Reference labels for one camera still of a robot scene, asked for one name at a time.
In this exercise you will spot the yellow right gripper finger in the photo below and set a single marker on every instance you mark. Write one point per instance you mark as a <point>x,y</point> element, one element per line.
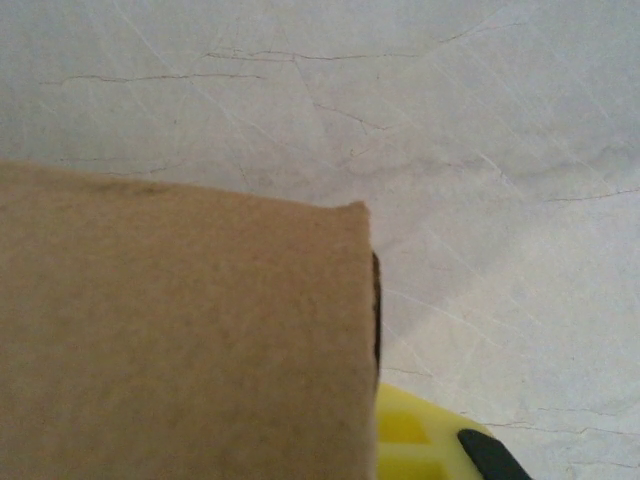
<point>410,440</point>

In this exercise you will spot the brown cardboard box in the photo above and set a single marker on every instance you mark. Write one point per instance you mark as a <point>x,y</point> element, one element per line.
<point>175,325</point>

